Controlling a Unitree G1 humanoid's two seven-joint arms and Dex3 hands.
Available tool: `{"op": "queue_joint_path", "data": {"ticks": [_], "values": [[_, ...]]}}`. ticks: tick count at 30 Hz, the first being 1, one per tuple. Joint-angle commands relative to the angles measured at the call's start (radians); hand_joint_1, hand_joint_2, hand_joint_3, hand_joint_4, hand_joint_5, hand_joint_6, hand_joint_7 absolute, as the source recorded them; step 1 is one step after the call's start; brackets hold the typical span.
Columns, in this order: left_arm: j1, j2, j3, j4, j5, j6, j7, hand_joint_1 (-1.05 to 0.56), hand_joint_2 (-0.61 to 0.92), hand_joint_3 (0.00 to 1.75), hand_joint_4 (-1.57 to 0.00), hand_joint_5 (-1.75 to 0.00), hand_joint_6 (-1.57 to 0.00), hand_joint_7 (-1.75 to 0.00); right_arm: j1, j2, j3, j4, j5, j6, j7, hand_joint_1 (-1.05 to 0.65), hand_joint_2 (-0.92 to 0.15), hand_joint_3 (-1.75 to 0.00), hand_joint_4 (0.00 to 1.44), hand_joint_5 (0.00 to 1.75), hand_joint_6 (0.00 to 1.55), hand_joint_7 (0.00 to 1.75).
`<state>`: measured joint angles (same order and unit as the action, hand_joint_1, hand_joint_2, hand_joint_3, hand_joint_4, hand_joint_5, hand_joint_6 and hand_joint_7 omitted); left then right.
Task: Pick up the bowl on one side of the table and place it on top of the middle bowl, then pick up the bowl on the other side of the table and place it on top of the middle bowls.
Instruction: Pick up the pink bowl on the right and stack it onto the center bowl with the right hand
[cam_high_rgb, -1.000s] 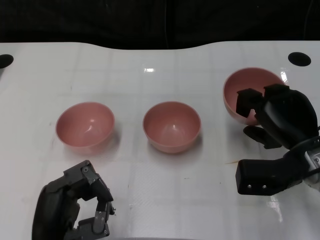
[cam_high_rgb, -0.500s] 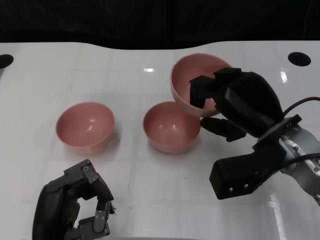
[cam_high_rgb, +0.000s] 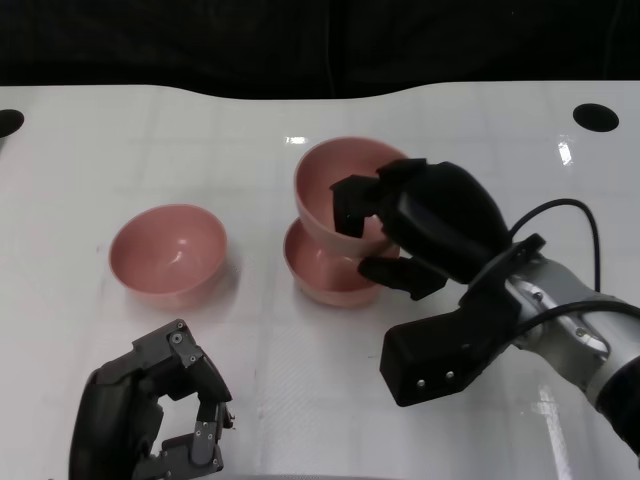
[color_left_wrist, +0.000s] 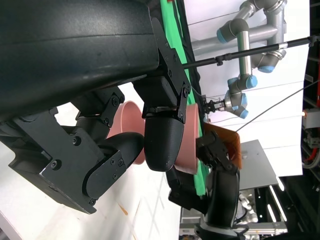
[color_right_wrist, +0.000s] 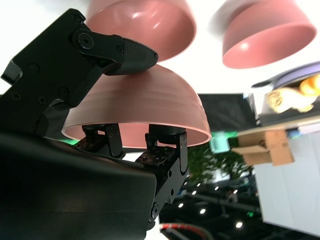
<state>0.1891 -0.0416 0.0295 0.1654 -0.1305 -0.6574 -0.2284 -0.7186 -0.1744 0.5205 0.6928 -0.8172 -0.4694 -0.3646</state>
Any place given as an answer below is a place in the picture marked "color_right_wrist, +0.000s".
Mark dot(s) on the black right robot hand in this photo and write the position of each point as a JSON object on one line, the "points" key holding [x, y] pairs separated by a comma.
{"points": [[62, 190]]}

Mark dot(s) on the pink plastic bowl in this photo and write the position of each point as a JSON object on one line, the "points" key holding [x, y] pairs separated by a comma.
{"points": [[140, 100], [267, 37], [140, 27]]}

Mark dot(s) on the teal small box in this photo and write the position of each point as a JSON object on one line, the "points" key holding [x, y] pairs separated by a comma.
{"points": [[220, 145]]}

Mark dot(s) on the black flat panel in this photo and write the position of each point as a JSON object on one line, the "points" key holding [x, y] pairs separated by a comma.
{"points": [[225, 110]]}

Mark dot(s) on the brown cardboard box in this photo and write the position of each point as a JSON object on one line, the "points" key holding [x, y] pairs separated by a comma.
{"points": [[275, 147]]}

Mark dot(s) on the white cabinet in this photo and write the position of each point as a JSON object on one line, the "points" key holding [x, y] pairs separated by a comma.
{"points": [[290, 187]]}

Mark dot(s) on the purple round pan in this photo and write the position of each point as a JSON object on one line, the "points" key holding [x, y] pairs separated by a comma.
{"points": [[300, 72]]}

